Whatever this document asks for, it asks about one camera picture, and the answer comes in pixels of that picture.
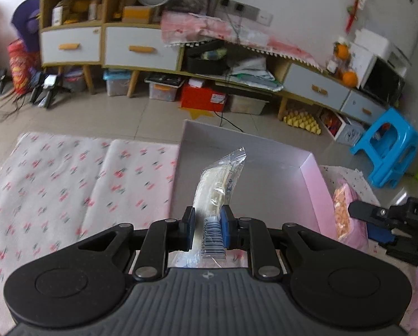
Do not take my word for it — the red snack bag on floor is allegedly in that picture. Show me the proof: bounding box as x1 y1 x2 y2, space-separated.
7 39 37 95

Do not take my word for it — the yellow egg tray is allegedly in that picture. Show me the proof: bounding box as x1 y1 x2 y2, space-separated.
283 108 321 135

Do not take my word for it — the red storage box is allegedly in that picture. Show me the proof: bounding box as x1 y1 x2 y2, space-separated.
181 83 226 112

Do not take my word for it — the pink wafer snack pack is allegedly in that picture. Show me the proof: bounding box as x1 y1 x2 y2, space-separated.
333 181 368 253

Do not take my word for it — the orange fruit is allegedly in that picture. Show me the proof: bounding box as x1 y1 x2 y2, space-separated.
334 43 350 61
341 71 358 88

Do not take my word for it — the clear bag white bread snack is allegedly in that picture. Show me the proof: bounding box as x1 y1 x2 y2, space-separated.
192 147 246 266

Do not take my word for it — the pink cloth on cabinet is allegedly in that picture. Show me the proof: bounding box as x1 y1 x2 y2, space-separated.
160 11 323 71

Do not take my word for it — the clear plastic storage bin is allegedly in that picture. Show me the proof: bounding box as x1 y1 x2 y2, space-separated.
148 81 179 102

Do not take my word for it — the blue plastic stool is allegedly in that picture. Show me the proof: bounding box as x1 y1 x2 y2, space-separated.
350 108 418 188

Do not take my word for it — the pink cardboard box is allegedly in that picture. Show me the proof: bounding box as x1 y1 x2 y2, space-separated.
169 121 337 239

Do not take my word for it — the purple plush toy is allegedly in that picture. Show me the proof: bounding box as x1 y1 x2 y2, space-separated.
11 0 40 52

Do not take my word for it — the white microwave oven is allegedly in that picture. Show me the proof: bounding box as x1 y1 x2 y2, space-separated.
349 43 405 106

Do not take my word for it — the cherry print floral cloth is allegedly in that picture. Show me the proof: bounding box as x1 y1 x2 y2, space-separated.
0 133 178 333

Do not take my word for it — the tall wooden shelf cabinet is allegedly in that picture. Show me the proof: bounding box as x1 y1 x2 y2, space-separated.
39 0 123 94

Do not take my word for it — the wooden tv cabinet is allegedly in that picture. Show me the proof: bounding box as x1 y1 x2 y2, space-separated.
102 23 386 124

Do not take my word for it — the wall power socket strip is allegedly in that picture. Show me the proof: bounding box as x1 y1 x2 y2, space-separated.
215 0 274 27

